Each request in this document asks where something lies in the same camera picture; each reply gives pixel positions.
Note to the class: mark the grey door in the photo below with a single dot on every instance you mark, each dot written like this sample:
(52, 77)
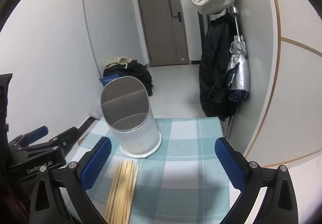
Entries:
(158, 25)

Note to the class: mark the teal checkered tablecloth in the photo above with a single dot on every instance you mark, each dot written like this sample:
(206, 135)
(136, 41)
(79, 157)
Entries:
(181, 163)

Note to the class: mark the person's dark jacket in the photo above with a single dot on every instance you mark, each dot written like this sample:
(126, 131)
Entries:
(10, 204)

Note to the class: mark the white utensil holder cup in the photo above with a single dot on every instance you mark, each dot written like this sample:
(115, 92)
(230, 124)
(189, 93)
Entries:
(140, 138)

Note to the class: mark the pile of wooden chopsticks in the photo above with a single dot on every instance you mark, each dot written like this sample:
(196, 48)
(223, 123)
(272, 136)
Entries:
(120, 193)

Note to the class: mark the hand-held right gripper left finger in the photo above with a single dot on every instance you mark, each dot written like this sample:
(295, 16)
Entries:
(96, 161)

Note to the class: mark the black hanging coat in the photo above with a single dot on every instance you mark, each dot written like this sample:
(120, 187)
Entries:
(213, 63)

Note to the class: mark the silver folded umbrella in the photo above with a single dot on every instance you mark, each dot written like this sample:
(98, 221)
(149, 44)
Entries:
(237, 70)

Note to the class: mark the clear plastic bag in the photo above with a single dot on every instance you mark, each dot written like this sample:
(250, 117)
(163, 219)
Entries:
(96, 113)

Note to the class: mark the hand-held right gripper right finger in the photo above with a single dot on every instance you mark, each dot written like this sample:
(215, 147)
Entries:
(230, 166)

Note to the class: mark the beige cloth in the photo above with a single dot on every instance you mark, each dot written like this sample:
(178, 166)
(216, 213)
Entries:
(120, 60)

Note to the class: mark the blue cardboard box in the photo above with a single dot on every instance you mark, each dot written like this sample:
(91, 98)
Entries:
(105, 80)

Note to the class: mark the black bag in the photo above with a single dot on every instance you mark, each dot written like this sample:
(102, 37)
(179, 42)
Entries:
(138, 73)

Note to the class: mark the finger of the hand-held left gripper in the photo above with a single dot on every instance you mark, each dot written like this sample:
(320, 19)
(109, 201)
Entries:
(37, 130)
(68, 134)

